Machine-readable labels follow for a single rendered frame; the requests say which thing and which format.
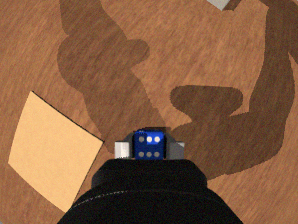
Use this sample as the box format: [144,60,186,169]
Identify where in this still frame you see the tan square mat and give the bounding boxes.
[8,91,103,213]

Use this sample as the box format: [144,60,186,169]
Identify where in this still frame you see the blue die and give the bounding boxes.
[134,129,164,160]

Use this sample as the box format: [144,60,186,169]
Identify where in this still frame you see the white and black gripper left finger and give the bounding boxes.
[115,132,135,159]

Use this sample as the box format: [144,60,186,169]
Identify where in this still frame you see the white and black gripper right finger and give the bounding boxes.
[163,133,184,160]

